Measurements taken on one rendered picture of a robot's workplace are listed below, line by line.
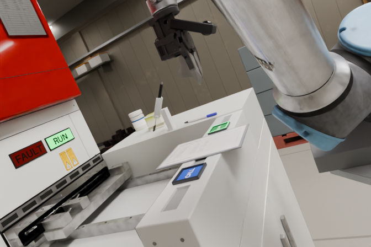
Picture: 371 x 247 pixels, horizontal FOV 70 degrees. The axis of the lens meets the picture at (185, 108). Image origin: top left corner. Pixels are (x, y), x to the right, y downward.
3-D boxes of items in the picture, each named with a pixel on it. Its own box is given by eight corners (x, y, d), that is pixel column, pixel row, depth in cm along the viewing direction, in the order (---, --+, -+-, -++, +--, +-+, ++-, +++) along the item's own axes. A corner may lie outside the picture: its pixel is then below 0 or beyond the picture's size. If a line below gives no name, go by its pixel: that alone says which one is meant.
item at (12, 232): (16, 263, 72) (0, 233, 71) (111, 180, 112) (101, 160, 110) (21, 262, 71) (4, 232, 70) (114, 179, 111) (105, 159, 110)
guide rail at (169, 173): (110, 193, 105) (106, 186, 104) (113, 190, 107) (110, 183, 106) (226, 164, 85) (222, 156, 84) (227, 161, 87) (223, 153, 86)
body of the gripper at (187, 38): (173, 60, 77) (156, 21, 75) (199, 48, 73) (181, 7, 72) (162, 63, 70) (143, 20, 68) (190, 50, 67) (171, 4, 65)
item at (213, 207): (171, 306, 41) (133, 228, 39) (231, 154, 91) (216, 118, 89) (227, 305, 37) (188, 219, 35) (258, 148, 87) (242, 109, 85)
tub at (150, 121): (149, 132, 115) (143, 118, 114) (153, 128, 122) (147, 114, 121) (165, 125, 113) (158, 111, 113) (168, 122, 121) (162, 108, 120)
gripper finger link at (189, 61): (192, 68, 72) (180, 38, 71) (198, 66, 71) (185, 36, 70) (186, 71, 68) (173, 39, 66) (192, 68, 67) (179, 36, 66)
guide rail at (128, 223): (58, 242, 80) (53, 234, 80) (63, 237, 82) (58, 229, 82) (203, 218, 60) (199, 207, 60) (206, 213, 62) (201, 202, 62)
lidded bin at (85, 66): (96, 68, 781) (92, 61, 778) (87, 70, 749) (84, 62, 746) (86, 74, 800) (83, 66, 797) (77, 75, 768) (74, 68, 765)
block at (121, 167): (110, 175, 106) (107, 169, 105) (115, 171, 109) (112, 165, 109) (126, 171, 103) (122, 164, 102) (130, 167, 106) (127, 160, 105)
